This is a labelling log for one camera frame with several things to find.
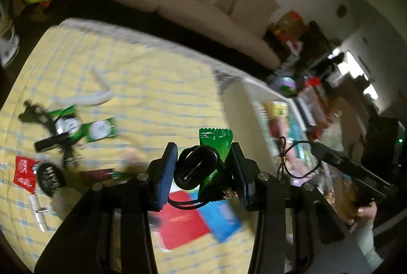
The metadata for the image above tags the white curved plastic piece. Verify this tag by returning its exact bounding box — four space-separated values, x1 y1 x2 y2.
52 69 113 106

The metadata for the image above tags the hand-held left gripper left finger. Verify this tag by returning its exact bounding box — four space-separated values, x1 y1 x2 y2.
34 142 179 274

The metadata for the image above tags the beige sofa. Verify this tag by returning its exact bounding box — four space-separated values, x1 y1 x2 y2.
67 0 282 69

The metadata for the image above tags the black round tin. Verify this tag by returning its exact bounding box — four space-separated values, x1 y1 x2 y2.
36 160 67 198

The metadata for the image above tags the person's right forearm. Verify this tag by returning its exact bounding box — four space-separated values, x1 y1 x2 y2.
350 220 384 271

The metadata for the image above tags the red booklet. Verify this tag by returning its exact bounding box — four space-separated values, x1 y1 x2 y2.
159 190 212 251

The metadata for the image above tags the white storage box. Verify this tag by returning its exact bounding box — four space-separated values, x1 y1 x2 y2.
219 75 322 198

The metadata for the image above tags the black hair clip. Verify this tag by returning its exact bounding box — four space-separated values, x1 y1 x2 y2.
18 99 53 131

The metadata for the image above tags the dark red packet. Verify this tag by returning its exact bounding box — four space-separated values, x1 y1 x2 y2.
79 169 115 182

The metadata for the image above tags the black tube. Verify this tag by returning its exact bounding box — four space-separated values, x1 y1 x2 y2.
34 132 72 152

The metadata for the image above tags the person's right hand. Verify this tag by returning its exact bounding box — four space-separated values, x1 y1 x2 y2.
345 201 378 227

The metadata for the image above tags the yellow checked tablecloth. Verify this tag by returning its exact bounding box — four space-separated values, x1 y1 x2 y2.
0 18 287 274

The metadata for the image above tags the black hair tie gold bead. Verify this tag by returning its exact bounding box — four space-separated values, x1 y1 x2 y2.
275 136 320 181

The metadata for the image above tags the yellow box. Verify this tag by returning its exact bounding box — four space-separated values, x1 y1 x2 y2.
262 101 288 119

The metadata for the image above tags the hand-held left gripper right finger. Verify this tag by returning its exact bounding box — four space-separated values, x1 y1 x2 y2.
229 142 371 274

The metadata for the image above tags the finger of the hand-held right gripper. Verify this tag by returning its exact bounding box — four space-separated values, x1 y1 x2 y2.
310 142 393 198

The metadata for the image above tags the plain green snack packet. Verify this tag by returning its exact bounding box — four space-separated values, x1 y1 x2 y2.
199 128 234 201

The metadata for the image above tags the purple egg toy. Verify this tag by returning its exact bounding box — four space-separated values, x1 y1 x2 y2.
273 77 299 98

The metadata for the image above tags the red and yellow carton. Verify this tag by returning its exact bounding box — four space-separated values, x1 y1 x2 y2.
275 10 307 39

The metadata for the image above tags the green packet with white circle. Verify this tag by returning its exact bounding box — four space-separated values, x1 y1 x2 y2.
48 105 81 138
79 117 118 143

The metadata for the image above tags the blue packet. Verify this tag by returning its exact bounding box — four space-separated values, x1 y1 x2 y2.
187 191 242 243

